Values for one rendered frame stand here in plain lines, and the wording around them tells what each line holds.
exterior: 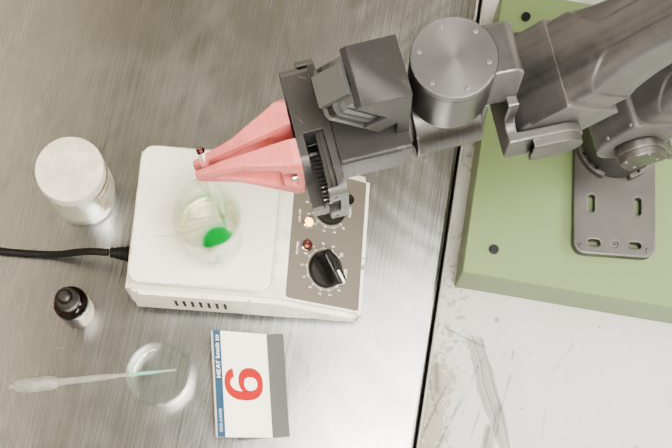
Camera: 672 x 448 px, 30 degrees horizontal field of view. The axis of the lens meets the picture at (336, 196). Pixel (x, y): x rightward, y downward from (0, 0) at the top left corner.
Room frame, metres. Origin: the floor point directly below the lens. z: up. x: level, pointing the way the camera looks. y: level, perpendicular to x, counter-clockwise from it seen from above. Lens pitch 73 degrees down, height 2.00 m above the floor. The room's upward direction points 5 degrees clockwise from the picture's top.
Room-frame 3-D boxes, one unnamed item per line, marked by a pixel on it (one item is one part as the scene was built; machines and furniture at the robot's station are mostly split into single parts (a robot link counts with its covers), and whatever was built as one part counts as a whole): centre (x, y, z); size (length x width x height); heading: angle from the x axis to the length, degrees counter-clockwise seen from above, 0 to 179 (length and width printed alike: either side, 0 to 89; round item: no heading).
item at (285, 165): (0.29, 0.06, 1.15); 0.09 x 0.07 x 0.07; 109
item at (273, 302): (0.28, 0.08, 0.94); 0.22 x 0.13 x 0.08; 91
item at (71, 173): (0.31, 0.23, 0.94); 0.06 x 0.06 x 0.08
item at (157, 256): (0.28, 0.11, 0.98); 0.12 x 0.12 x 0.01; 1
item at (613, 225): (0.38, -0.24, 1.00); 0.20 x 0.07 x 0.08; 1
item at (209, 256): (0.26, 0.10, 1.02); 0.06 x 0.05 x 0.08; 24
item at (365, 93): (0.31, -0.01, 1.21); 0.07 x 0.06 x 0.11; 19
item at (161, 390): (0.16, 0.14, 0.91); 0.06 x 0.06 x 0.02
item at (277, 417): (0.15, 0.06, 0.92); 0.09 x 0.06 x 0.04; 9
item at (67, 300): (0.21, 0.22, 0.94); 0.03 x 0.03 x 0.07
